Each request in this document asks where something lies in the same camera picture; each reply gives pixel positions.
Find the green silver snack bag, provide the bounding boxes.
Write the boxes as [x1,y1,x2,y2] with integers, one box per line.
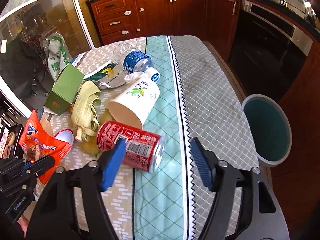
[84,60,126,89]

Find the red soda can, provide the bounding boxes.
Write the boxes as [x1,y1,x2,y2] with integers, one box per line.
[96,121,165,173]

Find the built-in black oven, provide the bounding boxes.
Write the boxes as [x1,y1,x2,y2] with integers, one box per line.
[230,0,313,101]

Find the green cardboard box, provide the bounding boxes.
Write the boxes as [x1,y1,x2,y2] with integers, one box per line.
[44,63,84,115]

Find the orange red snack wrapper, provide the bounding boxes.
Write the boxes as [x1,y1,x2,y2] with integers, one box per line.
[18,110,72,185]

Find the white green plastic bag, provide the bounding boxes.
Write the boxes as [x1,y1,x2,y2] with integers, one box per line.
[43,31,72,81]

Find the patterned tablecloth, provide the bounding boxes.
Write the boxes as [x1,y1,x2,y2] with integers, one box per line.
[23,35,261,240]

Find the teal trash bin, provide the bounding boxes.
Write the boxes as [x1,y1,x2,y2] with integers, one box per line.
[242,94,292,167]

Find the yellow fruit peel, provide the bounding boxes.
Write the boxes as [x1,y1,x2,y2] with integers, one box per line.
[80,140,100,155]

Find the clear plastic water bottle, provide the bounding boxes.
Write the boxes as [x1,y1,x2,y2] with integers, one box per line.
[114,43,160,82]

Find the white paper cup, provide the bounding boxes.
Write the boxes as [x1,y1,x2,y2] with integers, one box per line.
[107,77,160,129]

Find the wooden kitchen cabinets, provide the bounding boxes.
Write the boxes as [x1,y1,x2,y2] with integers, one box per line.
[88,0,240,61]

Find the glass sliding door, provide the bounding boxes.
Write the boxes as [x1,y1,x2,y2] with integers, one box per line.
[1,0,94,118]

